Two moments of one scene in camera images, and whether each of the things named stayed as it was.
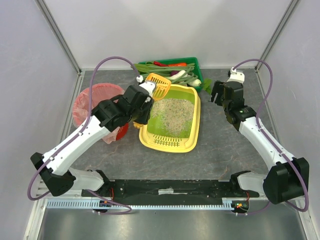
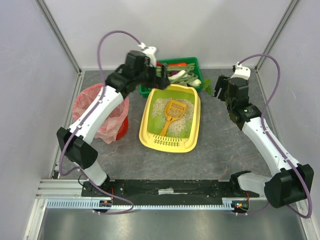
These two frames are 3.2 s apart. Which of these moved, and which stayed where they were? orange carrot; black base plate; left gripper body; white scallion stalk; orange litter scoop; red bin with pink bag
Moved: left gripper body; orange litter scoop
Stayed: white scallion stalk; orange carrot; red bin with pink bag; black base plate
